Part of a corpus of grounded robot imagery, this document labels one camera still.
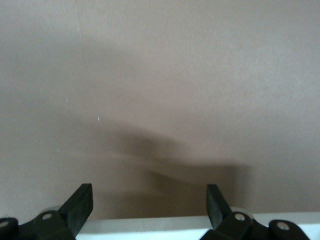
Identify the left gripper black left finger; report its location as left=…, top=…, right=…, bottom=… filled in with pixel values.
left=0, top=183, right=94, bottom=240

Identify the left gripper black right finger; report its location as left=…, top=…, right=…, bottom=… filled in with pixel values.
left=199, top=184, right=310, bottom=240

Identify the brown table mat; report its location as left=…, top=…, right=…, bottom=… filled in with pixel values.
left=0, top=0, right=320, bottom=222

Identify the white cabinet drawer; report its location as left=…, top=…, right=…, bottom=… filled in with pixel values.
left=74, top=211, right=320, bottom=240

